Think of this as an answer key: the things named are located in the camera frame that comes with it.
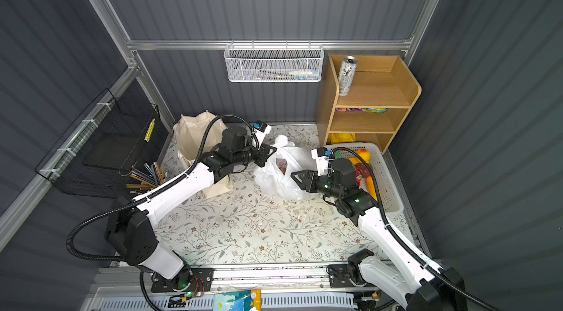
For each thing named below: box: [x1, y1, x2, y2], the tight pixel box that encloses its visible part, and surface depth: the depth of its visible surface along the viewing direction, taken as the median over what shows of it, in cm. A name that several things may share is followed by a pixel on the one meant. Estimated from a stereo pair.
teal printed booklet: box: [212, 288, 262, 311], surface depth 71 cm
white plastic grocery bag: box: [253, 134, 320, 201], surface depth 82 cm
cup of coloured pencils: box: [126, 161, 168, 194], surface depth 88 cm
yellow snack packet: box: [328, 132, 357, 144], surface depth 113 cm
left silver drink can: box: [338, 55, 359, 97], surface depth 80 cm
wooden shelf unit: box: [317, 53, 422, 155], surface depth 97 cm
